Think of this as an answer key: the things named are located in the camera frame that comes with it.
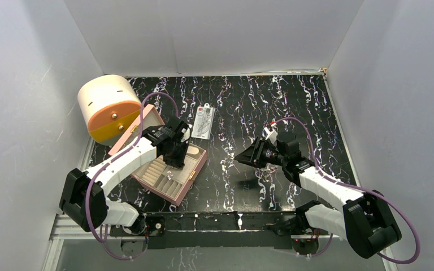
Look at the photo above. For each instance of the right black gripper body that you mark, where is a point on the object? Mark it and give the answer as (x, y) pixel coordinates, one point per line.
(268, 154)

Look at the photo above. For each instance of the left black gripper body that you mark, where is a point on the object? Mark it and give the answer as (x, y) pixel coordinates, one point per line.
(176, 156)

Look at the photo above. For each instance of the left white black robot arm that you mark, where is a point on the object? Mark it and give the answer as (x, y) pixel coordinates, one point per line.
(84, 197)

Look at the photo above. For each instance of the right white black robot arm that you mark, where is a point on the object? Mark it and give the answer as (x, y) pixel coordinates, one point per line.
(362, 219)

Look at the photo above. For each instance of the pink open jewelry box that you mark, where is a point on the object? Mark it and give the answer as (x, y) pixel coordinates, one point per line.
(152, 175)

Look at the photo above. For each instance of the white orange cylindrical drawer box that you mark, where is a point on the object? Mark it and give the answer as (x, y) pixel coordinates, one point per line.
(109, 105)

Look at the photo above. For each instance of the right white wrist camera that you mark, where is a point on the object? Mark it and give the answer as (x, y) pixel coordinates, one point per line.
(271, 132)

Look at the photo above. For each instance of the clear packaged necklace card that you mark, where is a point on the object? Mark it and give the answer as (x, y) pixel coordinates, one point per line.
(203, 122)

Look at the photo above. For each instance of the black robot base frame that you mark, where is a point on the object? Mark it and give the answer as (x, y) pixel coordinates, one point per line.
(273, 229)

